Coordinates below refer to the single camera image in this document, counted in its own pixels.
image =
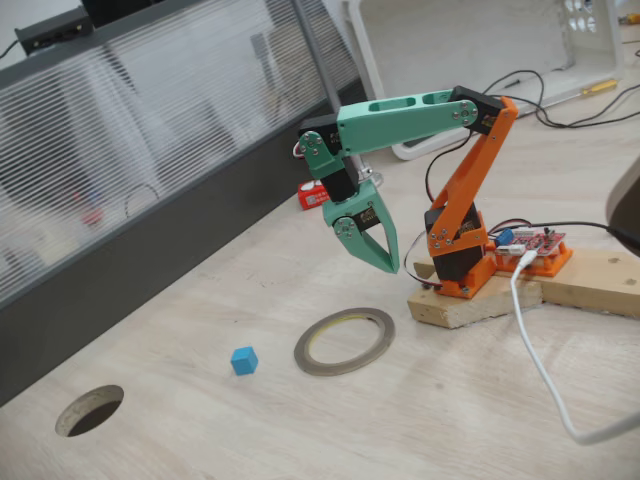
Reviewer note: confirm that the small red box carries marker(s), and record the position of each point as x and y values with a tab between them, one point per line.
310	197

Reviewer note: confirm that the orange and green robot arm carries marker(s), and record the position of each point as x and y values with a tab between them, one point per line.
390	122

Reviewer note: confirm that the red controller board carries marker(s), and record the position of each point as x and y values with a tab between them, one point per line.
535	241

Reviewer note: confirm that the black monitor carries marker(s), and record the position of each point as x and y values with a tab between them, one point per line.
115	10

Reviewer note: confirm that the black box device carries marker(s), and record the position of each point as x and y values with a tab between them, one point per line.
55	30

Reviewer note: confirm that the wooden base block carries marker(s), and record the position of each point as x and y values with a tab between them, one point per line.
450	310

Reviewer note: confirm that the wooden plank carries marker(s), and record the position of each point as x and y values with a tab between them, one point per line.
590	280

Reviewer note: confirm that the blue cube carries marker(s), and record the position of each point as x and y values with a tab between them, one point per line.
244	361

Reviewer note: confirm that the frosted glass desk partition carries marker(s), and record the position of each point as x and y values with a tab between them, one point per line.
150	125

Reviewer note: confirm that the silver metal post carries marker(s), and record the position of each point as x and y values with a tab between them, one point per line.
367	172

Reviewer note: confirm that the grey rounded object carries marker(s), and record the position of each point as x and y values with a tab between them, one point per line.
627	200

